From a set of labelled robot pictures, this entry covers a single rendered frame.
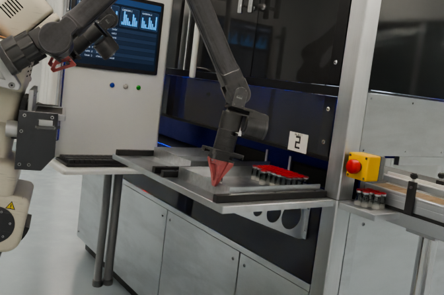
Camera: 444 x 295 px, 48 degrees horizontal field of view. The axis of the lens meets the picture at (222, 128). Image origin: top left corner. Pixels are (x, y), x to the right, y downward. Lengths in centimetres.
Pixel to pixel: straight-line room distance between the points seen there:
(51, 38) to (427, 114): 119
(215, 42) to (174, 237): 115
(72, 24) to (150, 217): 137
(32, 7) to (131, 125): 90
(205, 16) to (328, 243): 75
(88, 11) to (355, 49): 74
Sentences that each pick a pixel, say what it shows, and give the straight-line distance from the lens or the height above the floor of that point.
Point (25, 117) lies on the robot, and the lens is 144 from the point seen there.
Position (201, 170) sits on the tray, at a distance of 157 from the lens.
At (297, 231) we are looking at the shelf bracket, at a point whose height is 76.
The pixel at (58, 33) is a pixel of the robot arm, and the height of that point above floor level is 125.
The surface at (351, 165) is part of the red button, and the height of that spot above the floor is 100.
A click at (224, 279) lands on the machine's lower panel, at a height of 45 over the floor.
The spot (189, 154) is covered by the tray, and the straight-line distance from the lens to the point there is 195.
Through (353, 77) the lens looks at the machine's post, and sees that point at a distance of 149.
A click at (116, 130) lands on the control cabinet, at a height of 92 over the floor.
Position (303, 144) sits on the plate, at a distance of 161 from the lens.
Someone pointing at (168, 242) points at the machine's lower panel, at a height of 44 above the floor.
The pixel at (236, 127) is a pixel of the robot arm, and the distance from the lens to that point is 133.
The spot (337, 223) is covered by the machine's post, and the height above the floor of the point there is 81.
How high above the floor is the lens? 119
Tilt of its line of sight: 6 degrees down
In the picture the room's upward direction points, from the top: 7 degrees clockwise
